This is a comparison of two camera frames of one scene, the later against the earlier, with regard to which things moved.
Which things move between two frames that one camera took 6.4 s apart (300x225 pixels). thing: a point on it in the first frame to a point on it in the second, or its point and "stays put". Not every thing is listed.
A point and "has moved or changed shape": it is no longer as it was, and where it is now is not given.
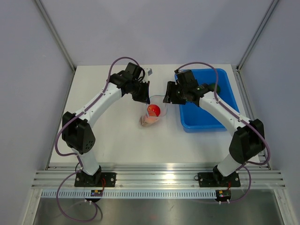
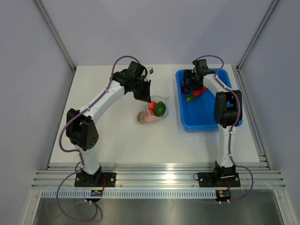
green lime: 218,89 has moved or changed shape
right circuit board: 223,195 stays put
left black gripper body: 139,90 stays put
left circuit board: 96,192 stays put
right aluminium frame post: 256,35 stays put
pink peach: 151,119 stays put
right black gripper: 171,87 to 187,75
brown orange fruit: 142,121 to 139,116
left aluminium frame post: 56,33 stays put
